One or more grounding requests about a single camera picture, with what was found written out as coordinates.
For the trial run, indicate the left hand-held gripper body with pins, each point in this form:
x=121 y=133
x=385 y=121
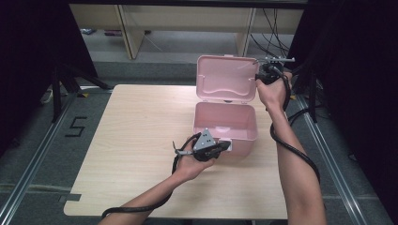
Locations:
x=205 y=146

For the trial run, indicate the black metal stand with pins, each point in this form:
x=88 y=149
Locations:
x=62 y=84
x=309 y=90

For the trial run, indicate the black curtain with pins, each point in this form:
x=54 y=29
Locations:
x=34 y=62
x=359 y=78

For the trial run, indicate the pink plastic box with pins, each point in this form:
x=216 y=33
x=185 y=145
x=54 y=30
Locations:
x=225 y=103

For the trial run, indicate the person's right hand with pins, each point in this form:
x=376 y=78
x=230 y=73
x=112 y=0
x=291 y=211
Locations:
x=273 y=92

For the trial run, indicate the light wooden desk frame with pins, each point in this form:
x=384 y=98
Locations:
x=187 y=18

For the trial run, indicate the metal floor rail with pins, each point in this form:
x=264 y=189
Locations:
x=34 y=159
x=338 y=175

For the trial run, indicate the person's left hand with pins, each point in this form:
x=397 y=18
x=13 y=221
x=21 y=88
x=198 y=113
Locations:
x=189 y=167

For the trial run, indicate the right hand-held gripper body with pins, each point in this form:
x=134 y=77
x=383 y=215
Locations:
x=271 y=70

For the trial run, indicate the grey tape strip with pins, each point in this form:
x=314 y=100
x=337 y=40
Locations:
x=70 y=198

